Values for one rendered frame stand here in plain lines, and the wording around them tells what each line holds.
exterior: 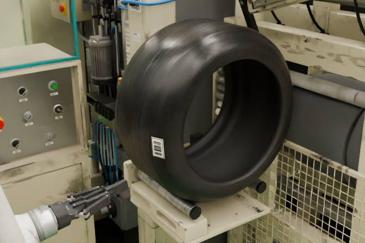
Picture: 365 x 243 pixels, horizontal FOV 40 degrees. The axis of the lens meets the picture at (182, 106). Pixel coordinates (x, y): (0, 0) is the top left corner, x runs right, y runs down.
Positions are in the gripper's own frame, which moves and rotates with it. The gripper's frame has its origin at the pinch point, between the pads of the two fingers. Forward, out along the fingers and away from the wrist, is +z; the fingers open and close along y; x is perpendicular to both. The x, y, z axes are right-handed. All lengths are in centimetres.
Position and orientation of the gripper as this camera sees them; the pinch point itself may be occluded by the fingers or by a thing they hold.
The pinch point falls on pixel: (116, 188)
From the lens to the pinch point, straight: 152.5
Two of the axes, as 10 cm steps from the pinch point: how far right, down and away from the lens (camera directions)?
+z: 8.1, -3.3, 4.8
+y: -5.7, -2.7, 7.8
